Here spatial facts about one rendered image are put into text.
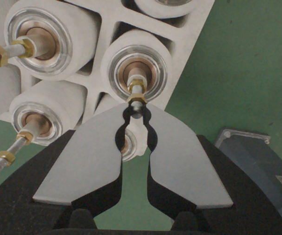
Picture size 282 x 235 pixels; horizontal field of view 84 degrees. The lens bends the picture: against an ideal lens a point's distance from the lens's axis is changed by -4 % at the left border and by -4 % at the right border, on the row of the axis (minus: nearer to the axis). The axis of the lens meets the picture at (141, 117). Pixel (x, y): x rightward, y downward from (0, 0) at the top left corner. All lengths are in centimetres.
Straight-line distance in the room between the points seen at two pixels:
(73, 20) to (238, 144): 53
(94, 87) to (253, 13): 42
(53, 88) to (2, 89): 8
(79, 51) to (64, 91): 9
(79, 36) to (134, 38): 6
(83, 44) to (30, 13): 6
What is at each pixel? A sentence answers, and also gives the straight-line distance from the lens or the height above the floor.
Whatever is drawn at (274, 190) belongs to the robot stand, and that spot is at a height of 23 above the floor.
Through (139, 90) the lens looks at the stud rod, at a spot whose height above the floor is 31.
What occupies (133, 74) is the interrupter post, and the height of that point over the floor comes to 28.
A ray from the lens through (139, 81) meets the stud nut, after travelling 17.
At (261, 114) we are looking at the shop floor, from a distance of 66.
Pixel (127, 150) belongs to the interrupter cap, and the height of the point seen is 25.
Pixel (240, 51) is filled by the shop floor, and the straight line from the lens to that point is 53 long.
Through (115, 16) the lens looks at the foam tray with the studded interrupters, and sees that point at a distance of 28.
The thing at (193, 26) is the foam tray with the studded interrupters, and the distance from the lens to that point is 29.
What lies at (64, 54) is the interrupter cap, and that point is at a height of 25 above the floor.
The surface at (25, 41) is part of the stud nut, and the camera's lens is 20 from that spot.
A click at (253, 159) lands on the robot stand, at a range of 55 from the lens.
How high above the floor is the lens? 46
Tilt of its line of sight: 59 degrees down
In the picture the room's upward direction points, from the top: 179 degrees clockwise
